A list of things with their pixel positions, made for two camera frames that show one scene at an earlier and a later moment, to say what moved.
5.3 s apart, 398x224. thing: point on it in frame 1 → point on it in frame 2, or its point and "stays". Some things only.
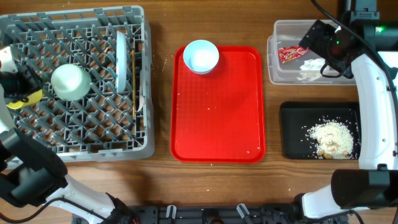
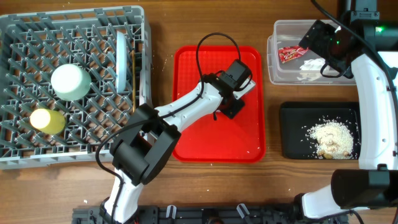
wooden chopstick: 134,86 stays
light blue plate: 121,63 stays
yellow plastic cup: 35,98 → 47,121
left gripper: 35,83 → 232,112
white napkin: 311,70 stays
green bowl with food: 70,82 stays
